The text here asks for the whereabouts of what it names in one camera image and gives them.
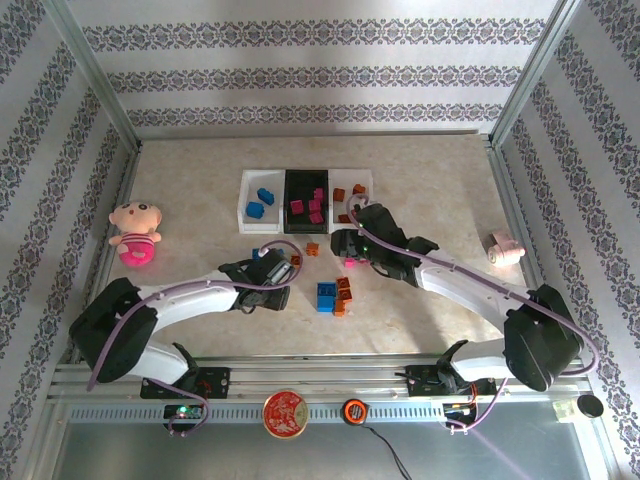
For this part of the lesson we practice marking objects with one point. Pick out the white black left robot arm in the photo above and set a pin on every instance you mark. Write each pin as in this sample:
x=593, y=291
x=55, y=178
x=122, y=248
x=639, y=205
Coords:
x=190, y=297

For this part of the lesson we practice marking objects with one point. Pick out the aluminium frame post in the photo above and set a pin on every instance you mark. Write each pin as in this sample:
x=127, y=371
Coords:
x=95, y=75
x=535, y=75

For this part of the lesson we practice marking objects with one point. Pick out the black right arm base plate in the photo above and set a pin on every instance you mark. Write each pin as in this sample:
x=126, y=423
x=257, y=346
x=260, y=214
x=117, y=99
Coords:
x=417, y=382

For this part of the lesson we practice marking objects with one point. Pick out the blue lego brick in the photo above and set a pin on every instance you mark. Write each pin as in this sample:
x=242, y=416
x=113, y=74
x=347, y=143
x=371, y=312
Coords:
x=254, y=210
x=325, y=303
x=256, y=254
x=265, y=196
x=326, y=289

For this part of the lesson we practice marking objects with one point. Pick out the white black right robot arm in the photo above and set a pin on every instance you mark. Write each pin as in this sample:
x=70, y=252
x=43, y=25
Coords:
x=475, y=287

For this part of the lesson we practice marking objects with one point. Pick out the orange black tape measure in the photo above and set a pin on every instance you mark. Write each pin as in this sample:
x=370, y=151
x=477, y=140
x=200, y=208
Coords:
x=354, y=411

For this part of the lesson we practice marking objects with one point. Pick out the aluminium mounting rail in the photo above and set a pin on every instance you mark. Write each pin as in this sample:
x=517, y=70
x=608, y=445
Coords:
x=310, y=375

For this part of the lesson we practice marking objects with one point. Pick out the red round tin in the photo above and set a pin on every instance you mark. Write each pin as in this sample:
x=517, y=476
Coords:
x=285, y=414

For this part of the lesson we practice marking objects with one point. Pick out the aluminium table edge rail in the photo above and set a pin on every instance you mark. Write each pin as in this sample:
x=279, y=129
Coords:
x=127, y=175
x=315, y=134
x=511, y=200

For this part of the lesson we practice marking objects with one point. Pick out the pink plush doll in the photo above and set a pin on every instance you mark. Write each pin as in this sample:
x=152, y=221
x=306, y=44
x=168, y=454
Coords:
x=135, y=235

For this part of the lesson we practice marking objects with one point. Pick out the black plastic bin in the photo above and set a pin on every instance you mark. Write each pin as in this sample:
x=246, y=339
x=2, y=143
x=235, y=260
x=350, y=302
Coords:
x=306, y=227

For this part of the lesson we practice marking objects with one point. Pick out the pink white toy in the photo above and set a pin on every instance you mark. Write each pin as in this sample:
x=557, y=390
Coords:
x=506, y=248

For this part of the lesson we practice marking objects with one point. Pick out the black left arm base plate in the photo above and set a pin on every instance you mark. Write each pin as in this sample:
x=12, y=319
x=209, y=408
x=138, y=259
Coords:
x=217, y=382

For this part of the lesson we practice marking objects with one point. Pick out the black round knob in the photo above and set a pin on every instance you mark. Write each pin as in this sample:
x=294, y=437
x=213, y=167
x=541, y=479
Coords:
x=590, y=406

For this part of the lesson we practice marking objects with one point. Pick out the pink lego brick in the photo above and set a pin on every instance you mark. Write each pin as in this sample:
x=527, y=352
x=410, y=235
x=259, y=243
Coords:
x=297, y=206
x=316, y=217
x=318, y=193
x=351, y=262
x=314, y=205

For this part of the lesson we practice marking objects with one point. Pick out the white plastic bin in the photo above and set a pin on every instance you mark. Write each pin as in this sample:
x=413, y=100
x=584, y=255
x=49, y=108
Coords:
x=370, y=177
x=260, y=227

